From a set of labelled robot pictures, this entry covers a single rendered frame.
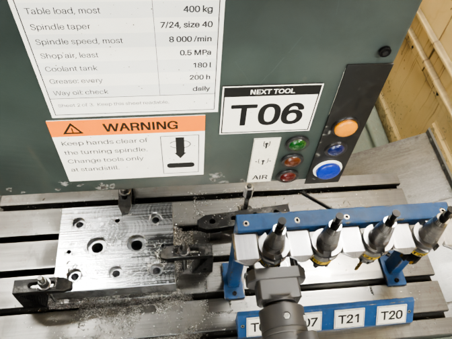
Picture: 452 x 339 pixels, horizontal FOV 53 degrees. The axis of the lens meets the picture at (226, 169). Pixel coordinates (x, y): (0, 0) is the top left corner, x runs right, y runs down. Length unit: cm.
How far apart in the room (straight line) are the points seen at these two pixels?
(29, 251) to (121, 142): 89
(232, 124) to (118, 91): 12
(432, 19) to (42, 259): 145
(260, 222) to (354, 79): 55
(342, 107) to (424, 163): 123
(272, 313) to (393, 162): 96
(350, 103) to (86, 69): 26
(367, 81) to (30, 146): 35
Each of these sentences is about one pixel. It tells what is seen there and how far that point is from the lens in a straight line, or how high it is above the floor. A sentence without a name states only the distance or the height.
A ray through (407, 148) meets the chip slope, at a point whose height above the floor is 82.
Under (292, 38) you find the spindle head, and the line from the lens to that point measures 41.
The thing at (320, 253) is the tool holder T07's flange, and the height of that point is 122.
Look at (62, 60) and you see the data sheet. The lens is 42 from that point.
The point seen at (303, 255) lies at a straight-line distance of 95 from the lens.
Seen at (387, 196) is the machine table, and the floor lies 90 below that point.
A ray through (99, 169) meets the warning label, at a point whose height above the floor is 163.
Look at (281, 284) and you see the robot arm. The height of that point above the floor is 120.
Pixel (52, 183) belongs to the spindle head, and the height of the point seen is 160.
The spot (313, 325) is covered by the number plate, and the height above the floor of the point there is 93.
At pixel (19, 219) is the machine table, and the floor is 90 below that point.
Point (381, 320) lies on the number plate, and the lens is 127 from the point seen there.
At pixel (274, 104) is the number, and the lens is 46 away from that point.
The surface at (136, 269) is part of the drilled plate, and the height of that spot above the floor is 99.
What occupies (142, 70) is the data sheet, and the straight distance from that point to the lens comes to 42.
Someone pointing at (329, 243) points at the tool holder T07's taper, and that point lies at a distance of 93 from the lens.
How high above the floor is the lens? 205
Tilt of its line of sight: 55 degrees down
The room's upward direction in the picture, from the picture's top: 6 degrees clockwise
